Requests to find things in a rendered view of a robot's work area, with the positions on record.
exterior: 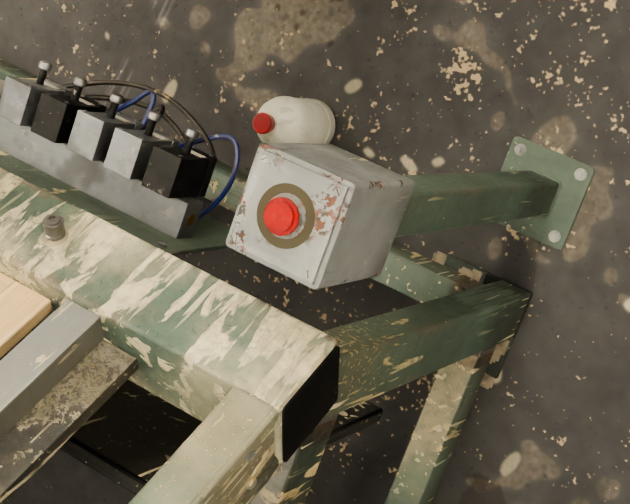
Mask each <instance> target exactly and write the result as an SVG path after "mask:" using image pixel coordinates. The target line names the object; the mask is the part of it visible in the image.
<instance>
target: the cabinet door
mask: <svg viewBox="0 0 630 504"><path fill-rule="evenodd" d="M52 311H53V310H52V305H51V300H49V299H47V298H46V297H44V296H42V295H40V294H38V293H37V292H35V291H33V290H31V289H29V288H28V287H26V286H24V285H22V284H20V283H19V282H17V281H15V280H13V279H11V278H10V277H8V276H6V275H4V274H2V273H0V358H1V357H2V356H3V355H4V354H6V353H7V352H8V351H9V350H10V349H11V348H12V347H13V346H14V345H15V344H16V343H18V342H19V341H20V340H21V339H22V338H23V337H24V336H25V335H26V334H27V333H29V332H30V331H31V330H32V329H33V328H34V327H35V326H36V325H37V324H38V323H39V322H41V321H42V320H43V319H44V318H45V317H46V316H47V315H48V314H49V313H50V312H52Z"/></svg>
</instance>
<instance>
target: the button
mask: <svg viewBox="0 0 630 504"><path fill-rule="evenodd" d="M264 222H265V225H266V227H267V228H268V230H269V231H270V232H271V233H273V234H275V235H278V236H286V235H289V234H291V233H292V232H293V231H294V230H295V229H296V228H297V226H298V223H299V211H298V208H297V206H296V204H295V203H294V202H293V201H292V200H290V199H289V198H286V197H277V198H274V199H272V200H271V201H270V202H269V203H268V204H267V205H266V207H265V210H264Z"/></svg>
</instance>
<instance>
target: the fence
mask: <svg viewBox="0 0 630 504"><path fill-rule="evenodd" d="M103 339H104V337H103V331H102V325H101V318H100V316H98V315H96V314H94V313H92V312H91V311H89V310H87V309H85V308H83V307H81V306H80V305H78V304H76V303H74V302H72V301H71V300H69V299H67V300H66V301H65V302H64V303H63V304H62V305H61V306H60V307H59V308H57V309H56V310H55V311H54V312H53V313H52V314H51V315H50V316H49V317H48V318H47V319H45V320H44V321H43V322H42V323H41V324H40V325H39V326H38V327H37V328H36V329H34V330H33V331H32V332H31V333H30V334H29V335H28V336H27V337H26V338H25V339H24V340H22V341H21V342H20V343H19V344H18V345H17V346H16V347H15V348H14V349H13V350H12V351H10V352H9V353H8V354H7V355H6V356H5V357H4V358H3V359H2V360H1V361H0V439H1V438H2V437H3V436H4V435H5V434H6V433H7V432H8V431H9V430H10V429H11V428H12V427H13V426H14V425H15V424H17V423H18V422H19V421H20V420H21V419H22V418H23V417H24V416H25V415H26V414H27V413H28V412H29V411H30V410H31V409H32V408H33V407H34V406H35V405H36V404H37V403H38V402H39V401H40V400H41V399H42V398H43V397H44V396H45V395H47V394H48V393H49V392H50V391H51V390H52V389H53V388H54V387H55V386H56V385H57V384H58V383H59V382H60V381H61V380H62V379H63V378H64V377H65V376H66V375H67V374H68V373H69V372H70V371H71V370H72V369H73V368H74V367H75V366H76V365H78V364H79V363H80V362H81V361H82V360H83V359H84V358H85V357H86V356H87V355H88V354H89V353H90V352H91V351H92V350H93V349H94V348H95V347H96V346H97V345H98V344H99V343H100V342H101V341H102V340H103Z"/></svg>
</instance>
